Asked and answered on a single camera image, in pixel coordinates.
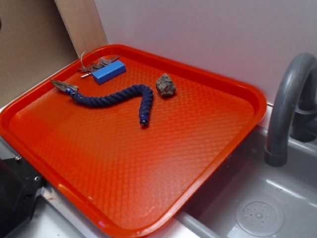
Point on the light wooden board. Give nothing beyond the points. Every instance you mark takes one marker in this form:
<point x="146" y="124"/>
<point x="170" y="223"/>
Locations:
<point x="83" y="24"/>

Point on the orange plastic tray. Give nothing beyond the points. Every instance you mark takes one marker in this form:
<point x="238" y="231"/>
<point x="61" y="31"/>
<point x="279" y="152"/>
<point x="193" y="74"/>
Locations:
<point x="126" y="179"/>

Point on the round sink drain cover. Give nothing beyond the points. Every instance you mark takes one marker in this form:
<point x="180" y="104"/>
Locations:
<point x="259" y="216"/>

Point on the gray curved faucet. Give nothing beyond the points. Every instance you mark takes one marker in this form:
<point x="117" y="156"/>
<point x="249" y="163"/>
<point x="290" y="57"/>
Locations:
<point x="294" y="113"/>

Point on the gray brown rock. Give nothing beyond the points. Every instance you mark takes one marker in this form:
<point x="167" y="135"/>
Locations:
<point x="165" y="86"/>

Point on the silver keys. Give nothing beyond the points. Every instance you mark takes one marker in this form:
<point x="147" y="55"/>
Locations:
<point x="88" y="70"/>

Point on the gray plastic sink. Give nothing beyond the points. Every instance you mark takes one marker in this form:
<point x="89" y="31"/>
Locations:
<point x="210" y="213"/>

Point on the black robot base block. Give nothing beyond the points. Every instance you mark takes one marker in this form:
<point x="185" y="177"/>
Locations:
<point x="20" y="188"/>

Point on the blue rectangular block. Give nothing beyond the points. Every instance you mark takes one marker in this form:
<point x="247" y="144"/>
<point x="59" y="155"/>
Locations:
<point x="108" y="72"/>

